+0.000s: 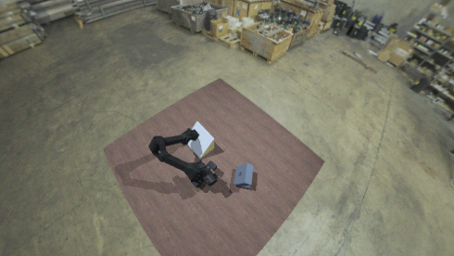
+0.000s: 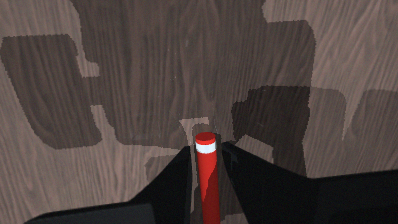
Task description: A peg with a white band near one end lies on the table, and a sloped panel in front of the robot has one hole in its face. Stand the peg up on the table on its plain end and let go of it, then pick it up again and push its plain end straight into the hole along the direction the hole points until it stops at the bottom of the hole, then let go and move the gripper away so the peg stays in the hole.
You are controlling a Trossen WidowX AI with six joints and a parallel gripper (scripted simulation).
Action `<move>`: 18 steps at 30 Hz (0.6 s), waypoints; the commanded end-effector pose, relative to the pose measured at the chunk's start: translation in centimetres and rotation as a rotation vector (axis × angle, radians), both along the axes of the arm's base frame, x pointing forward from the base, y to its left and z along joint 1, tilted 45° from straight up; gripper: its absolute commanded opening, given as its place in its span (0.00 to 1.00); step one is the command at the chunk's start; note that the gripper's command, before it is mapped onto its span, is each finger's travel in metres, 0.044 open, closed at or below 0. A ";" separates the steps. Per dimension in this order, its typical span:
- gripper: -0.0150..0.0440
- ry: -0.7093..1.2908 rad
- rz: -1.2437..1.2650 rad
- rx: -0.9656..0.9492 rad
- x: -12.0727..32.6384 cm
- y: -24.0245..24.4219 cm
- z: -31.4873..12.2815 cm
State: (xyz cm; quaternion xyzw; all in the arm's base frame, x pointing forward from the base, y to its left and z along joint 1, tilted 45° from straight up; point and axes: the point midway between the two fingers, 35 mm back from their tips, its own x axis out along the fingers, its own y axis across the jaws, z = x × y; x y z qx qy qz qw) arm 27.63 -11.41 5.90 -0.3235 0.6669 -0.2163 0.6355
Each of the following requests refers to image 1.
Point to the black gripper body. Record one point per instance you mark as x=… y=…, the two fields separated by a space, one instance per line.
x=211 y=165

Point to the blue-grey sloped panel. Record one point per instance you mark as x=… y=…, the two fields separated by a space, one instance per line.
x=243 y=175

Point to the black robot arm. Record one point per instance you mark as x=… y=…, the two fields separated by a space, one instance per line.
x=191 y=169

